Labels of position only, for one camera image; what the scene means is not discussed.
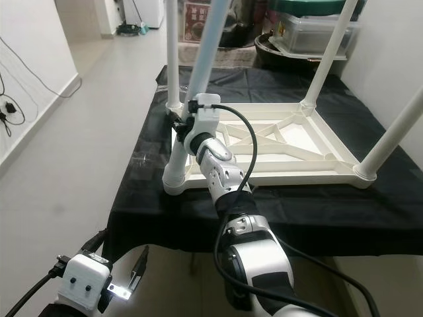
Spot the floor mop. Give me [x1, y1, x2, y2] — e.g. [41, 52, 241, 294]
[116, 0, 147, 37]

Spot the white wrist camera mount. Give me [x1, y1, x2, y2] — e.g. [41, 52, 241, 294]
[188, 94, 222, 144]
[63, 254, 112, 312]

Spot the white plastic table leg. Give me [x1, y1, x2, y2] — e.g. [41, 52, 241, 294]
[352, 86, 423, 189]
[164, 0, 183, 111]
[163, 0, 232, 197]
[299, 0, 362, 116]

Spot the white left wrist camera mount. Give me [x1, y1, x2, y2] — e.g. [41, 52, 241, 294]
[63, 254, 112, 312]

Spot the white plastic table top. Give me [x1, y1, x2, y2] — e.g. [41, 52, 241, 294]
[162, 99, 381, 197]

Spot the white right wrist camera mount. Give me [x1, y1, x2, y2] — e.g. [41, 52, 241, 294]
[188, 94, 222, 144]

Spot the orange lid storage box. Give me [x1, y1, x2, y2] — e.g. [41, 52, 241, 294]
[184, 0, 213, 44]

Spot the clear plastic storage container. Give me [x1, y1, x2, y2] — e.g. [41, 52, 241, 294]
[271, 15, 358, 60]

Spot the black bag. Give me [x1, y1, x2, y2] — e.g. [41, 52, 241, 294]
[217, 0, 268, 48]

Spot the clear plastic tape piece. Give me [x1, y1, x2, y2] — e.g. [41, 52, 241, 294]
[134, 149, 169, 171]

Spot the green round lid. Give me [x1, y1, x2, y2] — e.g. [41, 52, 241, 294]
[268, 0, 348, 15]

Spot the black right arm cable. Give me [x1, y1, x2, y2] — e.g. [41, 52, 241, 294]
[215, 104, 381, 317]

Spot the black plastic table cover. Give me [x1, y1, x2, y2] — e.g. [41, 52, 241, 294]
[102, 65, 423, 262]

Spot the black wall cable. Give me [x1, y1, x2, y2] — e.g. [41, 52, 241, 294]
[0, 36, 81, 129]

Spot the beige patterned bench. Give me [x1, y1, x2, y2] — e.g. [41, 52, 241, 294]
[169, 41, 258, 68]

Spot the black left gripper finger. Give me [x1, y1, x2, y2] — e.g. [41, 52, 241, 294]
[131, 246, 150, 291]
[83, 229, 108, 257]

